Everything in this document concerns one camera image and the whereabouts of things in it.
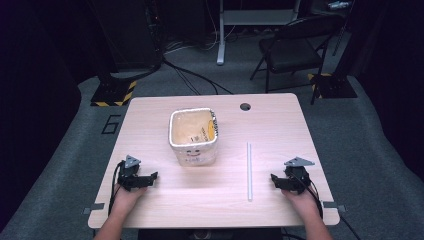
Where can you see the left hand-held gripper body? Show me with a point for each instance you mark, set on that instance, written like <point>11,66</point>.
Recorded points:
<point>130,178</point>

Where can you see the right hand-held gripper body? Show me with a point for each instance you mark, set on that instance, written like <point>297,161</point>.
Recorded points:
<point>296,180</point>

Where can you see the white straw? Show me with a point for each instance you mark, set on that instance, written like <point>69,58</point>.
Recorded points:
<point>249,171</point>

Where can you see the cream square plastic container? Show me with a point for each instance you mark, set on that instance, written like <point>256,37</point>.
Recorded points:
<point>194,136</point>

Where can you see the person's right hand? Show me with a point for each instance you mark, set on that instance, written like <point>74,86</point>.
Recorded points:
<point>300,201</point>

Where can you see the person's left hand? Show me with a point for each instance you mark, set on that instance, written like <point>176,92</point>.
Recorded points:
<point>127,200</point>

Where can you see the grey tape strip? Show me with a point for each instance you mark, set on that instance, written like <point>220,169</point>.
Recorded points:
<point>93,208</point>
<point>333,205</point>

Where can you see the striped black stand base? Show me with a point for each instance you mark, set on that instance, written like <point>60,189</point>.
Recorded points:
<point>331,86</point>
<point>113,94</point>

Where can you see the black folding chair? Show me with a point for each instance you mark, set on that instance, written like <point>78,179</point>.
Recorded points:
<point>293,50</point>

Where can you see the black cabinet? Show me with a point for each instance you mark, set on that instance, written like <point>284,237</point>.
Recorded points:
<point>125,33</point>

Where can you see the white desk frame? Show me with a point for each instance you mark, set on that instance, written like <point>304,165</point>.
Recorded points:
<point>254,16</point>

